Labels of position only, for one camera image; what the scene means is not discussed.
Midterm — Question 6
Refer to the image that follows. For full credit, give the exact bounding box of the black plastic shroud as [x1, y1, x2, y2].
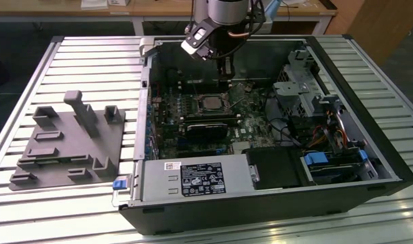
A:
[242, 147, 316, 190]

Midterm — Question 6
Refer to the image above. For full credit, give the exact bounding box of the pale blue teach pendant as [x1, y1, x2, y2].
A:
[260, 0, 282, 34]

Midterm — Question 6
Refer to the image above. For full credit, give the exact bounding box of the CPU socket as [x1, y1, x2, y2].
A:
[192, 93, 234, 114]

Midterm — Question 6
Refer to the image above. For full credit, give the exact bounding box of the silver chipset heatsink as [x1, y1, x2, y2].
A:
[232, 142, 254, 151]

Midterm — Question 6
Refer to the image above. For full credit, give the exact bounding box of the grey metal drive cage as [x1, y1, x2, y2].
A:
[273, 49, 346, 120]

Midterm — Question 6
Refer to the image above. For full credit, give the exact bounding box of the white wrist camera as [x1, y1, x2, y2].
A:
[180, 21, 216, 62]

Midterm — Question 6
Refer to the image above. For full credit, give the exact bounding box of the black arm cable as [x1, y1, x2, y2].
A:
[219, 0, 266, 60]

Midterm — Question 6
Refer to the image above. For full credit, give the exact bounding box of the blue disk carrier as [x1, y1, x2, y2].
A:
[302, 151, 329, 168]

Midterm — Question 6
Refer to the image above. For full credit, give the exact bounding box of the grey parts rack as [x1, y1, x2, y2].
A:
[8, 90, 128, 192]

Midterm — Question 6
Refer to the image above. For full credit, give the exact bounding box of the black graphics card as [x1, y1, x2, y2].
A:
[184, 123, 230, 143]

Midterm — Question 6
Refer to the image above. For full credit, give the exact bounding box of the wooden desk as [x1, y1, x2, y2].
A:
[0, 0, 340, 36]

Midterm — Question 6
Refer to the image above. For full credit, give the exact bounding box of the orange wire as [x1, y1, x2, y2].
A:
[312, 128, 350, 146]

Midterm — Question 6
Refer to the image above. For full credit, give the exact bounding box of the silver green CPU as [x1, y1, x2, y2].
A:
[201, 96, 224, 109]

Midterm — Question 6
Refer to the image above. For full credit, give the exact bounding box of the grey power supply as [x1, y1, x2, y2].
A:
[137, 155, 256, 204]

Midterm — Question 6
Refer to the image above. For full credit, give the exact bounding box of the silver socket cover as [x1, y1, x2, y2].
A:
[224, 81, 253, 110]

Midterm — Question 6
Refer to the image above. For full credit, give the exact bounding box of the green motherboard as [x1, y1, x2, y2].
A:
[148, 81, 294, 160]

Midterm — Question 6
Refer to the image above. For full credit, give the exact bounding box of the wooden cabinet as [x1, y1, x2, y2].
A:
[324, 0, 413, 67]

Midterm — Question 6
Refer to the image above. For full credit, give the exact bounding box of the black PC case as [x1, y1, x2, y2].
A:
[117, 35, 413, 236]

